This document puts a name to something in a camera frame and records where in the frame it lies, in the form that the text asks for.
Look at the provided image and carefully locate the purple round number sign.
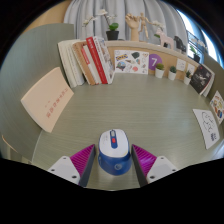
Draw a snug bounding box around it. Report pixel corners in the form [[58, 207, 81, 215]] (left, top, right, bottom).
[[148, 53, 164, 71]]

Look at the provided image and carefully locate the black book with white graphic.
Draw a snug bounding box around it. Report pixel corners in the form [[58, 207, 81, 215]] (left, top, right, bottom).
[[189, 64, 213, 95]]

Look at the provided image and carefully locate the white orchid plant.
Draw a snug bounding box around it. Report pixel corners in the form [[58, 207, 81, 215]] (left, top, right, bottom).
[[149, 20, 166, 35]]

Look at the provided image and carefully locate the white orchid in black pot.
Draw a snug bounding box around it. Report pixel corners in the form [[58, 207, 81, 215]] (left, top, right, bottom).
[[81, 8, 120, 41]]

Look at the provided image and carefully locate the wooden mannequin figure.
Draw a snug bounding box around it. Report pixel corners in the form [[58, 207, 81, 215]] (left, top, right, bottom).
[[138, 12, 152, 40]]

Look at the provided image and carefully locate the green desk partition panel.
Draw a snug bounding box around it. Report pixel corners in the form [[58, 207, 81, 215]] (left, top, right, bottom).
[[201, 53, 224, 161], [0, 23, 76, 158]]

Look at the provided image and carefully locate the black wooden horse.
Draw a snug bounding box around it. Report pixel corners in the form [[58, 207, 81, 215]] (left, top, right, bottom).
[[173, 35, 188, 54]]

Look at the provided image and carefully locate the brown book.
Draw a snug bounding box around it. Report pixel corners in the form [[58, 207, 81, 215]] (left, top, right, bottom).
[[71, 41, 98, 86]]

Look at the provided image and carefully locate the pink wooden horse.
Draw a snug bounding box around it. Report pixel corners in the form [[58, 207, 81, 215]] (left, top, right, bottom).
[[155, 27, 175, 50]]

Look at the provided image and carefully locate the window with dark frame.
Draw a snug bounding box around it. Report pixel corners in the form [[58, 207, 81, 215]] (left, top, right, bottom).
[[176, 9, 222, 64]]

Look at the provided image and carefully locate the large white orchid, black pot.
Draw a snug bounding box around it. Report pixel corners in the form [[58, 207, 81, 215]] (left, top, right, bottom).
[[189, 39, 208, 64]]

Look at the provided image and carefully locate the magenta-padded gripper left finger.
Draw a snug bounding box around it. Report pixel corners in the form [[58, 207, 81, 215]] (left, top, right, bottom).
[[47, 143, 97, 188]]

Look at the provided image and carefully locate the white sticker sheet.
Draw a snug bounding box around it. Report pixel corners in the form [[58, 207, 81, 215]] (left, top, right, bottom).
[[113, 49, 150, 75]]

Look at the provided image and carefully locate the white wall socket plate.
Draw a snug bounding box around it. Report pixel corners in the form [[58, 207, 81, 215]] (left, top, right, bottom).
[[175, 58, 186, 72], [186, 62, 196, 75]]

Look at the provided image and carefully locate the white books stack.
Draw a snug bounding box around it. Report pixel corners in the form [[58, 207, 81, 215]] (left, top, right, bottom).
[[203, 71, 216, 98]]

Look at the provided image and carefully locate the small succulent in white pot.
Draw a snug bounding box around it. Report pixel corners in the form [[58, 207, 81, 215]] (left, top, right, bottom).
[[154, 62, 166, 79], [183, 69, 193, 86], [167, 65, 178, 81]]

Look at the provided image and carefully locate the grey curtain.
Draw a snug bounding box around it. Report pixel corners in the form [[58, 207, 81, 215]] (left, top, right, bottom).
[[63, 0, 188, 43]]

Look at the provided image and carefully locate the blue and white computer mouse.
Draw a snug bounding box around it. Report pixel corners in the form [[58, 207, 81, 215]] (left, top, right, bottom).
[[97, 128, 133, 177]]

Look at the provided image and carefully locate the red-spined book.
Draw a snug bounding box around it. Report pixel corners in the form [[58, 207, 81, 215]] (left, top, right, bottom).
[[85, 36, 109, 85]]

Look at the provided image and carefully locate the beige booklet with red text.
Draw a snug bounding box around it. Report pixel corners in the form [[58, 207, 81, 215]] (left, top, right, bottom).
[[20, 66, 75, 134]]

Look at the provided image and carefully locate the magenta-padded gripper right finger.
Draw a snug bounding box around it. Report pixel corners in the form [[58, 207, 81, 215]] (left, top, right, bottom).
[[131, 143, 178, 188]]

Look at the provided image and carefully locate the wooden hand model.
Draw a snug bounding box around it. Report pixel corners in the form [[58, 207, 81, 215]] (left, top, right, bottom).
[[124, 13, 141, 42]]

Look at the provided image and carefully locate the wooden chair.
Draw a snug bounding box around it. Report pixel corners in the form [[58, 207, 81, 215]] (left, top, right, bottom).
[[0, 134, 21, 161]]

